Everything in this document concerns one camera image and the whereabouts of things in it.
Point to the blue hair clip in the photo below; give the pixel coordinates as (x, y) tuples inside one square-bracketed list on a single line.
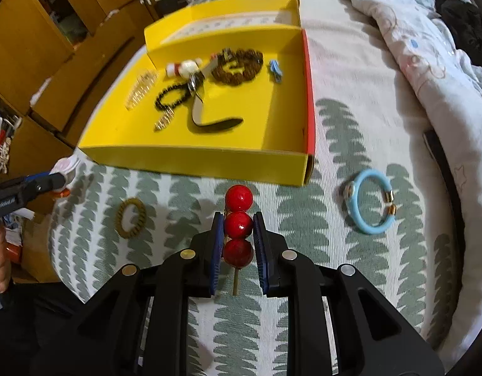
[(276, 71)]

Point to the leaf print bed sheet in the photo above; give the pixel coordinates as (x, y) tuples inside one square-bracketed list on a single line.
[(342, 86)]

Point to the brown cardboard box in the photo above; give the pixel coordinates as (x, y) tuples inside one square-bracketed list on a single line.
[(33, 250)]

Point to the yellow cardboard box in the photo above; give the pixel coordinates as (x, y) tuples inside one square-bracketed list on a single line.
[(256, 125)]

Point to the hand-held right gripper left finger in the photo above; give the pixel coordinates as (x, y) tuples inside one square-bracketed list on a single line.
[(216, 258)]

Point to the yellow wooden cabinet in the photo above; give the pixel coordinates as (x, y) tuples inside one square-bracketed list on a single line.
[(29, 47)]

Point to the white printed quilt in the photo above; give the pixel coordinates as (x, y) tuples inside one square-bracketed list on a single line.
[(401, 27)]

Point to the black cloth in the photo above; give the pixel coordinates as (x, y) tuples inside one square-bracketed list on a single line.
[(460, 27)]

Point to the yellow box lid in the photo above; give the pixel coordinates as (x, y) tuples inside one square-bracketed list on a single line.
[(225, 13)]

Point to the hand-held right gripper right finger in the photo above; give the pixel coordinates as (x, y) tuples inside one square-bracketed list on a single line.
[(261, 258)]

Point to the light blue bangle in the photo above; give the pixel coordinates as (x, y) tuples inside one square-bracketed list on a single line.
[(362, 225)]

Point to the red bead hairpin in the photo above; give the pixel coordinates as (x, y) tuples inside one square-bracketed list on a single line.
[(238, 223)]

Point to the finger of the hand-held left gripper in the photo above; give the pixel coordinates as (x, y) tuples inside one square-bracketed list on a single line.
[(45, 186)]

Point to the white garlic santa-hat clip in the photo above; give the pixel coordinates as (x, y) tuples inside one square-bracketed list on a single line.
[(186, 68)]

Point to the silver spring charm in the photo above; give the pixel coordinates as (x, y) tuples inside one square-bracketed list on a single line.
[(164, 119)]

